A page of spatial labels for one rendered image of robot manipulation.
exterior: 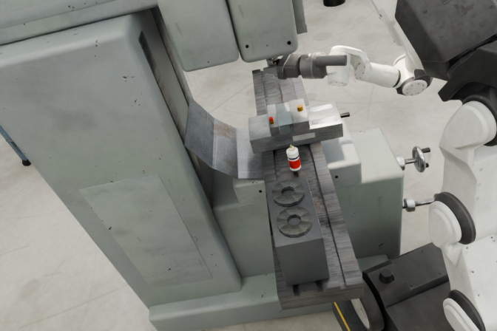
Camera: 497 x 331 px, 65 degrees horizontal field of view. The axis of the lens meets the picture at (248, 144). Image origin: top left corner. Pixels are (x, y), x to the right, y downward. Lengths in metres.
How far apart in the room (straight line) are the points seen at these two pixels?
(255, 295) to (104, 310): 0.94
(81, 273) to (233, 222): 1.34
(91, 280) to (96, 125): 1.55
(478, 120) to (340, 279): 0.56
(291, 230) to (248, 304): 1.05
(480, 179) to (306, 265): 0.46
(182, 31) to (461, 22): 0.74
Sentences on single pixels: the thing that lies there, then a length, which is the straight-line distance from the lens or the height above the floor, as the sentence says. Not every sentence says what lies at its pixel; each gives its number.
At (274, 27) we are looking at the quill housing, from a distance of 1.24.
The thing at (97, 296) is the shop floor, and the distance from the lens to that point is 2.62.
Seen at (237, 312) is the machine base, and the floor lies 0.13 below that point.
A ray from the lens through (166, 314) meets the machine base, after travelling 2.10.
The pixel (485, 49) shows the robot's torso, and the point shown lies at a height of 1.51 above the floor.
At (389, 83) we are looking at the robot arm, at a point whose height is 1.14.
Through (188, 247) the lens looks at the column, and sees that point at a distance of 1.72.
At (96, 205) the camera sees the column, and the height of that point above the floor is 0.96.
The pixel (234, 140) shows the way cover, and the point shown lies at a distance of 1.67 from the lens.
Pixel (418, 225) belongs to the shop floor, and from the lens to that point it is 2.42.
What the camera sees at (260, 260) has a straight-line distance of 1.94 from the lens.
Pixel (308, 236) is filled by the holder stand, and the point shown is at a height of 1.12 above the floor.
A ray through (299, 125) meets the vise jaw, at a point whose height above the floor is 1.03.
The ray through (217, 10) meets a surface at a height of 1.52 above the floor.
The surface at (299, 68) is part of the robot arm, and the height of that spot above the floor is 1.24.
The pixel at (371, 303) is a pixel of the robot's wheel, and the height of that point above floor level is 0.59.
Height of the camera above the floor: 1.92
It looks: 39 degrees down
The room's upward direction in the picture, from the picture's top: 16 degrees counter-clockwise
